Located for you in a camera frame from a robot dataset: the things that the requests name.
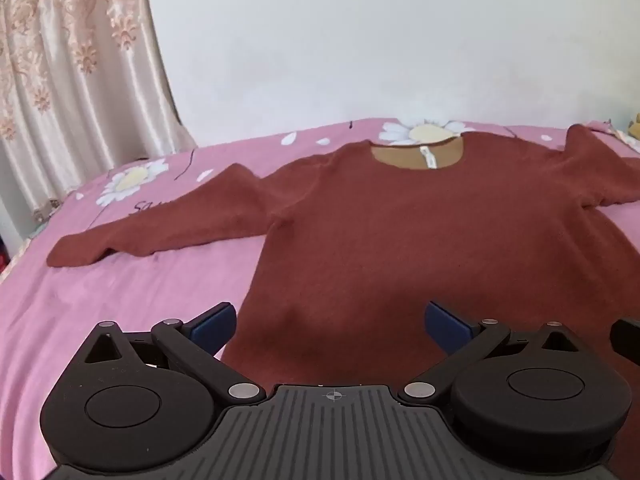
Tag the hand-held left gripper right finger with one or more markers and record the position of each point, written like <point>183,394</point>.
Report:
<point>446,329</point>

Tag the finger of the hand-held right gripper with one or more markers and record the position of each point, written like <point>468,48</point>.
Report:
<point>627,337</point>

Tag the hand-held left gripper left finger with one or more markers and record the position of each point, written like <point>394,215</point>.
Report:
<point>216,327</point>

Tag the reddish brown sweater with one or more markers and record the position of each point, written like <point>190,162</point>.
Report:
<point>375,240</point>

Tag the pink floral bed sheet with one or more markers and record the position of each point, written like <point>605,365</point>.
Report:
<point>125,285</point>

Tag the yellow cloth item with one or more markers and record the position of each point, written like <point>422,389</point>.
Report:
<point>635,127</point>

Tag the beige patterned curtain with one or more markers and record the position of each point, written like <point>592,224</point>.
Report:
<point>75,85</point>

